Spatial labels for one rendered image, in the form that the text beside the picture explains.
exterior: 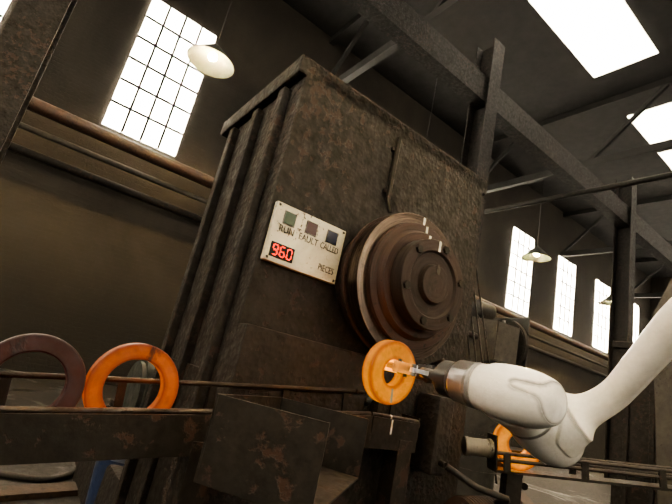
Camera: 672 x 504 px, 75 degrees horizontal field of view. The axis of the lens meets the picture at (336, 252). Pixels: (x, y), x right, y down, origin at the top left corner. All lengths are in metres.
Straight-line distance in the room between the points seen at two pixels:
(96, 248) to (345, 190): 5.96
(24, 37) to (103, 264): 3.92
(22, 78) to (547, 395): 3.63
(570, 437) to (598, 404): 0.08
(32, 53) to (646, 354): 3.80
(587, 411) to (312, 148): 1.02
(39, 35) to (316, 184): 2.91
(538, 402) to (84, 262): 6.71
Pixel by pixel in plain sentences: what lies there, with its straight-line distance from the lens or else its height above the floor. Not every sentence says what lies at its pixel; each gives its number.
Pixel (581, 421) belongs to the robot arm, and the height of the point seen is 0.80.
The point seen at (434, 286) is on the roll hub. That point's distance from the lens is 1.35.
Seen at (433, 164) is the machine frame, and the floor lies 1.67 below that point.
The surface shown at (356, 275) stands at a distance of 1.26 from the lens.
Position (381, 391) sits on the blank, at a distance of 1.09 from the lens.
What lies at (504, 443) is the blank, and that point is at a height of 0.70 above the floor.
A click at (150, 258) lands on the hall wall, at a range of 7.30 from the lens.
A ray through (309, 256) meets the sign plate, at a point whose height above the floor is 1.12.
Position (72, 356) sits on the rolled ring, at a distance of 1.01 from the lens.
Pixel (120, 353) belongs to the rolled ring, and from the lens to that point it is 1.02.
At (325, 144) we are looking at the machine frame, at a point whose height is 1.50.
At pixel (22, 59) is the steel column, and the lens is 3.89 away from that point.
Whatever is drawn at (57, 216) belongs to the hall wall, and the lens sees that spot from 7.19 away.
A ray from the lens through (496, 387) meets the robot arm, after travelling 0.87.
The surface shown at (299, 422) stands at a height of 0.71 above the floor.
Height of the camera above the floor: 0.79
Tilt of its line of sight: 16 degrees up
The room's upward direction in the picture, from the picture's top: 13 degrees clockwise
